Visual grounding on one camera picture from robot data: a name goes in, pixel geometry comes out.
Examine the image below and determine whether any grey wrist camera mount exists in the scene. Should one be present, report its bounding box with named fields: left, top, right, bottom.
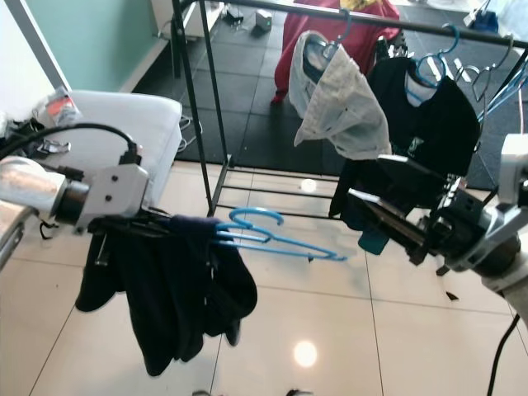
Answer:
left=462, top=132, right=528, bottom=277
left=68, top=163, right=152, bottom=232

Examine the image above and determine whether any clear plastic package red label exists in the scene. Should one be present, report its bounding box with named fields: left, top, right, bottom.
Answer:
left=37, top=89, right=83, bottom=129

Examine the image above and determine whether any red garment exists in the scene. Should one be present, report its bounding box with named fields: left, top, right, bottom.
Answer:
left=271, top=0, right=401, bottom=104

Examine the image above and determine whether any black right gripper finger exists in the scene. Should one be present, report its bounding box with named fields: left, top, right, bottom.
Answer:
left=375, top=154, right=463, bottom=207
left=348, top=188, right=436, bottom=250

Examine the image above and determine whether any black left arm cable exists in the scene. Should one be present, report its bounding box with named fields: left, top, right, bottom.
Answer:
left=0, top=124, right=143, bottom=186

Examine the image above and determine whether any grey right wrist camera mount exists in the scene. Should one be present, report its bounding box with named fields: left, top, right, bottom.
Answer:
left=462, top=132, right=528, bottom=277

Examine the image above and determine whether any grey wire hanger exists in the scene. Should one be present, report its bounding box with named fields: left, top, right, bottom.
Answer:
left=458, top=37, right=516, bottom=100

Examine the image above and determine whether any light grey ottoman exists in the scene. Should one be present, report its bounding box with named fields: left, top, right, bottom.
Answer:
left=41, top=89, right=184, bottom=178

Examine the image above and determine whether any blue plastic hanger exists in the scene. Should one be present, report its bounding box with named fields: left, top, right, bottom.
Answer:
left=330, top=8, right=354, bottom=59
left=213, top=206, right=349, bottom=262
left=412, top=25, right=463, bottom=87
left=483, top=58, right=528, bottom=120

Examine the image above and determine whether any black hanging t-shirt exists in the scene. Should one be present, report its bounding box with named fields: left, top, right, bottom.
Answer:
left=330, top=56, right=483, bottom=232

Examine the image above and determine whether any small white box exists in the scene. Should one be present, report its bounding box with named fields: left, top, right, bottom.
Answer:
left=254, top=8, right=273, bottom=32

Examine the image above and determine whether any pale grey hanging shirt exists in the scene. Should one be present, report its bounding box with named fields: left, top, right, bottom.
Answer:
left=287, top=31, right=393, bottom=162

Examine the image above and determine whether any white cabinet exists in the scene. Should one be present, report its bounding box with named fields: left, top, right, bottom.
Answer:
left=150, top=0, right=215, bottom=38

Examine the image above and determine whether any dark navy garment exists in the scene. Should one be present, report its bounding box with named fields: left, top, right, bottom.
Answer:
left=74, top=213, right=259, bottom=378

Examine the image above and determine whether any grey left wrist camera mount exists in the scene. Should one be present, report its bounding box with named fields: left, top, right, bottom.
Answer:
left=68, top=163, right=152, bottom=232

